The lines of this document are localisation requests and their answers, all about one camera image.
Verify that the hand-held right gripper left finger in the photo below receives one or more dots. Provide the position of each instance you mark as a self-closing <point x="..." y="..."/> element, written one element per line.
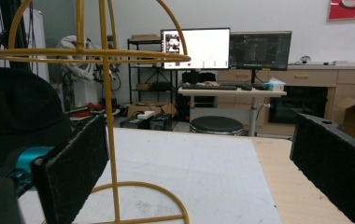
<point x="69" y="174"/>

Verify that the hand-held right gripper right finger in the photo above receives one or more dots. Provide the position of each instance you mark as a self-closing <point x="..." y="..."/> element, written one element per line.
<point x="337" y="161"/>

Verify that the black cap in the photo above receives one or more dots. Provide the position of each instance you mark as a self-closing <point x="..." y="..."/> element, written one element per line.
<point x="17" y="115"/>

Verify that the red tool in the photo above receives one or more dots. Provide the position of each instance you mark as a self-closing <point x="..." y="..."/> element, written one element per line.
<point x="87" y="110"/>

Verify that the light wooden cabinet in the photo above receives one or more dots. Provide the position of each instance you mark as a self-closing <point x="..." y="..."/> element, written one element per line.
<point x="315" y="77"/>

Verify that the open cardboard box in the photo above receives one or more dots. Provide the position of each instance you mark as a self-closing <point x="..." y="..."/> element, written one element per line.
<point x="141" y="109"/>

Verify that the light blue tissue box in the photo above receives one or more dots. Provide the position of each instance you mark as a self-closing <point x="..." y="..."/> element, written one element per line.
<point x="276" y="85"/>

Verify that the black box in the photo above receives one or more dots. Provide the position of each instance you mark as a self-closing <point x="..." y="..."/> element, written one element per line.
<point x="161" y="122"/>

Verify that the black keyboard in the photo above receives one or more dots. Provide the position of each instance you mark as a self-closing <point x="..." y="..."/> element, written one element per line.
<point x="208" y="87"/>
<point x="256" y="86"/>

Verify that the white table mat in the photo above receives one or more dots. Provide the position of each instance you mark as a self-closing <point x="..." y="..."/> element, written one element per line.
<point x="181" y="174"/>

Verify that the black computer mouse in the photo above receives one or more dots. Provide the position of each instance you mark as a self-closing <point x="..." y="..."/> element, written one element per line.
<point x="246" y="88"/>

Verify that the white board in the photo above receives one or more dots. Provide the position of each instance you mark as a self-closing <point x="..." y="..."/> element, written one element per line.
<point x="38" y="40"/>

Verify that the black metal shelf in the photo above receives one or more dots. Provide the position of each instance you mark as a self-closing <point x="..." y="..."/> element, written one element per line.
<point x="135" y="71"/>

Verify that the round black stool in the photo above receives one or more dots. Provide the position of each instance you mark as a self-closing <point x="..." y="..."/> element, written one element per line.
<point x="216" y="125"/>

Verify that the light wooden desk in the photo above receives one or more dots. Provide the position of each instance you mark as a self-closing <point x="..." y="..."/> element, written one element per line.
<point x="228" y="92"/>

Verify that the dark screen monitor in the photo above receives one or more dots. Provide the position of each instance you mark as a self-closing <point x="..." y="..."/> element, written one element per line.
<point x="259" y="51"/>

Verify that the bright white monitor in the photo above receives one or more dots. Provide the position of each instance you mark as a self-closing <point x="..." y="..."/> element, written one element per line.
<point x="206" y="48"/>

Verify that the red wall poster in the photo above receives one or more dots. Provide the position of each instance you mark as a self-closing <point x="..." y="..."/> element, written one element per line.
<point x="350" y="11"/>

